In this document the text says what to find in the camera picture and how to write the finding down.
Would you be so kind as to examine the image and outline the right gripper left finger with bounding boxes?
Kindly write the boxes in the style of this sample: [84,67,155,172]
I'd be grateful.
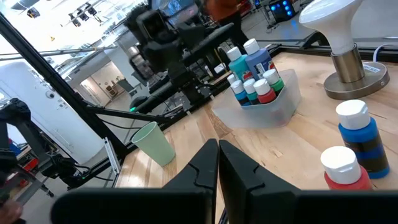
[50,138,219,224]

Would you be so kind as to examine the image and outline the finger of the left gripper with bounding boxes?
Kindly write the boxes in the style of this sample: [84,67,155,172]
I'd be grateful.
[183,22,235,63]

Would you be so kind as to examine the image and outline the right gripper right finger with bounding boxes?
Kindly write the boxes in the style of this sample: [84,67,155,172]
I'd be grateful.
[218,139,398,224]

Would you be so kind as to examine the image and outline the large teal paint bottle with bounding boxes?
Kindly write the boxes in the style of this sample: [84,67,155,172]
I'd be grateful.
[226,45,254,82]

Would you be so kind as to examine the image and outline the large purple-blue paint bottle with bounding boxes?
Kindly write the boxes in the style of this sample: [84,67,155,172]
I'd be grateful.
[243,37,277,80]

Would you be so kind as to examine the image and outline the small light blue paint bottle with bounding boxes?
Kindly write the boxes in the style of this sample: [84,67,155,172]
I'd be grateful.
[230,79,251,107]

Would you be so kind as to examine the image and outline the small teal paint bottle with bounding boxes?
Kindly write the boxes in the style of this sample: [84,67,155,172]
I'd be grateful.
[243,78,261,106]

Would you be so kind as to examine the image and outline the small red paint bottle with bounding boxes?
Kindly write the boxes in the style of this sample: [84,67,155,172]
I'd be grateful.
[252,78,277,105]
[320,146,373,191]

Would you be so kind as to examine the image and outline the small green paint bottle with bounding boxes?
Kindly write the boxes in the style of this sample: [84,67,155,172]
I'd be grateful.
[262,68,285,96]

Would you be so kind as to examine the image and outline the small dark blue paint bottle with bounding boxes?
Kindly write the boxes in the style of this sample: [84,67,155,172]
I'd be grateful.
[335,99,391,180]

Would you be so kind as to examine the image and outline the person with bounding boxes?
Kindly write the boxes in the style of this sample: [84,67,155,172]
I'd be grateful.
[203,0,252,55]

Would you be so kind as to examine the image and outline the computer monitor blue screen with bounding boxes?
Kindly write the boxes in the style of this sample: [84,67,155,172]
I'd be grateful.
[155,0,206,26]

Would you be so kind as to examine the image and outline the light green cup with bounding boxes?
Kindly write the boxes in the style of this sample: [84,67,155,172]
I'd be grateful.
[131,121,177,167]

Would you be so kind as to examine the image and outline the computer tower blue lights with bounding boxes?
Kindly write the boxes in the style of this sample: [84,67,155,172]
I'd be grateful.
[269,0,301,22]

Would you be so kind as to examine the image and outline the clear plastic container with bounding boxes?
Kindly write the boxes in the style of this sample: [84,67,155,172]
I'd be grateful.
[211,68,302,130]

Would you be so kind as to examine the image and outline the black equipment stand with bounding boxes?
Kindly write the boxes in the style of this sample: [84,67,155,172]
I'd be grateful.
[0,98,94,190]

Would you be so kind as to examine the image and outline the white rounded cabinet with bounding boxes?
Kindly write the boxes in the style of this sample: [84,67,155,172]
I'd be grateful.
[0,60,105,165]

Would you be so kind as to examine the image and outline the white mushroom lamp brass base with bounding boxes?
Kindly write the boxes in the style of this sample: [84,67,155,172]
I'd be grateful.
[298,0,391,101]

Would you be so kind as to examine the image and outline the person's hand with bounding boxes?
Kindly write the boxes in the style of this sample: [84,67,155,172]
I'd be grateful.
[0,198,24,224]

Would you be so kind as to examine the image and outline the silver frame bracket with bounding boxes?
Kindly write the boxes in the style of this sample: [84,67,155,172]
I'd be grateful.
[103,136,122,175]

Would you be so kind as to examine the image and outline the white lamp cable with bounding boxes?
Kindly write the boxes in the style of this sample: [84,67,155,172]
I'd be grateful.
[372,42,396,62]

